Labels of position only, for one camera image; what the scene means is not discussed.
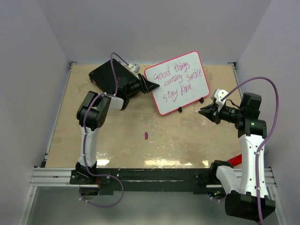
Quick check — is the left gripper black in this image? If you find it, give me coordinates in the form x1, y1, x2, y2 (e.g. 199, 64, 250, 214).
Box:
125, 74, 159, 97

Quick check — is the whiteboard with pink frame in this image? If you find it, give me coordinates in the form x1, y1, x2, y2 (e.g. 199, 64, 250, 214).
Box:
144, 51, 210, 116

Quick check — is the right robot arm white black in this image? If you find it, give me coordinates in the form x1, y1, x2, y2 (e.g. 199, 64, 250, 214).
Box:
198, 89, 276, 224

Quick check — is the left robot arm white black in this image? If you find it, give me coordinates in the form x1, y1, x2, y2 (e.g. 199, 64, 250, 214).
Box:
71, 74, 160, 184

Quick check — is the black hard case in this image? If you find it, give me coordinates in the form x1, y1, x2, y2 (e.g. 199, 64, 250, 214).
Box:
89, 59, 137, 94

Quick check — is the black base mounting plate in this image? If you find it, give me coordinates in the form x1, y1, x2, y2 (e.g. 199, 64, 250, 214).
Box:
70, 168, 224, 195

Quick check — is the wire whiteboard stand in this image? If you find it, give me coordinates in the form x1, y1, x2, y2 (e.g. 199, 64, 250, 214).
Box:
177, 97, 204, 113

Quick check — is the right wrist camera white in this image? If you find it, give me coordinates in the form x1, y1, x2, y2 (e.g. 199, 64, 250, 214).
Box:
211, 89, 228, 105

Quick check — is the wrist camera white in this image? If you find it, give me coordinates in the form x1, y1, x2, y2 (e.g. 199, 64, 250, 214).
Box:
211, 89, 228, 105
127, 64, 141, 74

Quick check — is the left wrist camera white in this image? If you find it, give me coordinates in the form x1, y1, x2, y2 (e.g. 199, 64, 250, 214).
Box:
127, 64, 141, 74

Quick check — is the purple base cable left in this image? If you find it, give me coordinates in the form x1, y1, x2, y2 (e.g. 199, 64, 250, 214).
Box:
78, 174, 125, 208

